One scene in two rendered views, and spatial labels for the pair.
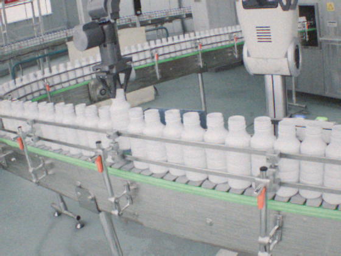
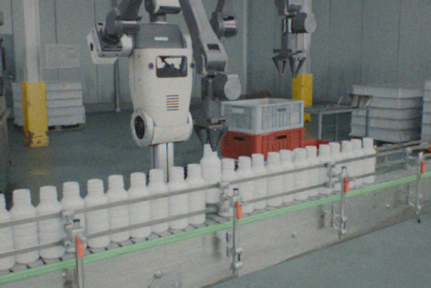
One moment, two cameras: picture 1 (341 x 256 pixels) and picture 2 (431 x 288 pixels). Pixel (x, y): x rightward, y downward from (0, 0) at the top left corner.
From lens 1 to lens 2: 1.59 m
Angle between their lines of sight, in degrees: 72
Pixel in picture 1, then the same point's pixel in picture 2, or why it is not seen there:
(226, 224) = (305, 229)
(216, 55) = not seen: outside the picture
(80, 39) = (233, 87)
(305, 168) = (338, 169)
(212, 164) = (291, 185)
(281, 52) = (185, 118)
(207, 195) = (296, 209)
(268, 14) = (178, 82)
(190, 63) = not seen: outside the picture
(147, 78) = not seen: outside the picture
